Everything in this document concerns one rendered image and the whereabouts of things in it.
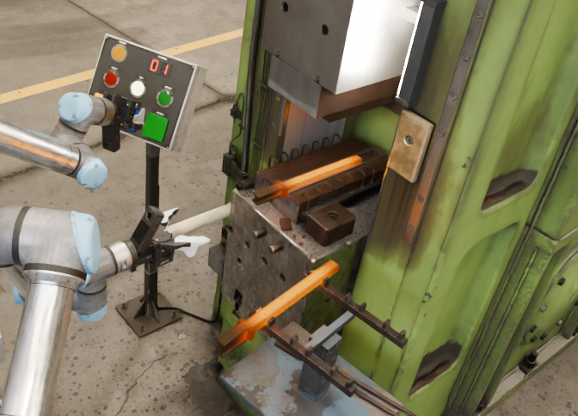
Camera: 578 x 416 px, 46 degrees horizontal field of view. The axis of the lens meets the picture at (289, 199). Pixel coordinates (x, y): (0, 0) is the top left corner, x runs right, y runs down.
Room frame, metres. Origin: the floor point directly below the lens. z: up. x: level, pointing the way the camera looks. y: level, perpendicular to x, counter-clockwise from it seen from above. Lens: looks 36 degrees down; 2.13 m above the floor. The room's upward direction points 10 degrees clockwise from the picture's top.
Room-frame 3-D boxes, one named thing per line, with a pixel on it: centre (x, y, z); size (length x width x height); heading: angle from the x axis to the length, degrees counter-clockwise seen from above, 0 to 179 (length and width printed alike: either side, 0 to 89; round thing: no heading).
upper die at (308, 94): (1.76, -0.11, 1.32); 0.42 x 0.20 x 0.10; 136
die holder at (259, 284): (1.73, -0.15, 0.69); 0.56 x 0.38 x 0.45; 136
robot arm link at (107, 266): (1.15, 0.44, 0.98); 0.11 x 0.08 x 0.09; 136
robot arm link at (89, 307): (1.15, 0.46, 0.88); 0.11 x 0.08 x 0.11; 94
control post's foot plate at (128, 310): (1.94, 0.50, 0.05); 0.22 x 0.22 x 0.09; 46
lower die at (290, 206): (1.76, -0.11, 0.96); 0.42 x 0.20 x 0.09; 136
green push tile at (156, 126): (1.78, 0.45, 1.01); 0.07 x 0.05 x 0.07; 71
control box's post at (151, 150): (1.93, 0.49, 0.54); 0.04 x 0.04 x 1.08; 46
